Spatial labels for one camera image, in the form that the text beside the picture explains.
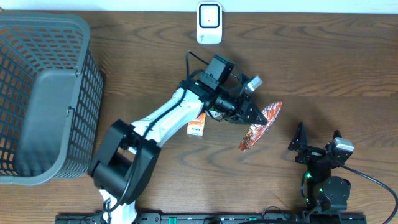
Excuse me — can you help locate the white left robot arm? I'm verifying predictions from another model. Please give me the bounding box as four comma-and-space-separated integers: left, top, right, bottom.
88, 54, 268, 223

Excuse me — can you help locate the grey plastic shopping basket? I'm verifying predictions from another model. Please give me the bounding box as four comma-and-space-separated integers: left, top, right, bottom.
1, 12, 104, 185

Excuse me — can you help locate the red snack bag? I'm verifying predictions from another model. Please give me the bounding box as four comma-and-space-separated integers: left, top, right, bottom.
238, 101, 282, 151

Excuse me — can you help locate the green lid jar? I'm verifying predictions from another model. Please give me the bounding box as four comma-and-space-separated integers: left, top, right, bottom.
207, 108, 223, 122

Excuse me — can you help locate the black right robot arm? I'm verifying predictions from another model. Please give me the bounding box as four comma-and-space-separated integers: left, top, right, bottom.
288, 122, 354, 212

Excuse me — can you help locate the small orange box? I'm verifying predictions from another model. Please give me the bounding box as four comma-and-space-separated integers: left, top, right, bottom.
187, 113, 206, 136

